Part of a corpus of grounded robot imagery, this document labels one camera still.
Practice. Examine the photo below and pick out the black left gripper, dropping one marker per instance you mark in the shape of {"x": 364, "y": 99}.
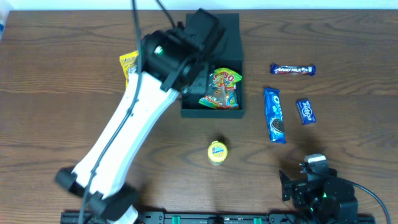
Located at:
{"x": 201, "y": 79}

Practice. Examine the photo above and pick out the Haribo gummy candy bag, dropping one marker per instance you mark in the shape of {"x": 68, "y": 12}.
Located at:
{"x": 223, "y": 95}

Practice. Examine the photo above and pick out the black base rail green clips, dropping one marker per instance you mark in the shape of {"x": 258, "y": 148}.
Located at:
{"x": 189, "y": 218}

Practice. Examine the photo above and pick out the yellow round gum container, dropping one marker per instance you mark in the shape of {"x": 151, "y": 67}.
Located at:
{"x": 217, "y": 153}

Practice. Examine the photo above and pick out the yellow sunflower seed bag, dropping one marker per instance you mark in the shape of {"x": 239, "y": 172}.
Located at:
{"x": 128, "y": 64}

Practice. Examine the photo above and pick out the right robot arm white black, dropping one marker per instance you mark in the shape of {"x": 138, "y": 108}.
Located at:
{"x": 325, "y": 198}

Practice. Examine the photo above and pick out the Dairy Milk chocolate bar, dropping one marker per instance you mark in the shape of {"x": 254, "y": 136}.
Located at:
{"x": 287, "y": 69}

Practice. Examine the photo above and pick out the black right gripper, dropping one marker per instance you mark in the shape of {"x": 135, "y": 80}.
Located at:
{"x": 292, "y": 189}

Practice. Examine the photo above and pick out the dark green open box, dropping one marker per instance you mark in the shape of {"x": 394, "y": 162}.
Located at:
{"x": 229, "y": 54}

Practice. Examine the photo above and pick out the blue Oreo cookie pack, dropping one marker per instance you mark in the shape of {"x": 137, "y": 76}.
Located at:
{"x": 274, "y": 116}

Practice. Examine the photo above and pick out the blue Eclipse mint pack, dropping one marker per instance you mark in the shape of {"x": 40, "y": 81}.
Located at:
{"x": 306, "y": 113}

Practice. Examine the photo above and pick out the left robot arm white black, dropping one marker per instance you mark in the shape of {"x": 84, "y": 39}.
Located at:
{"x": 165, "y": 65}

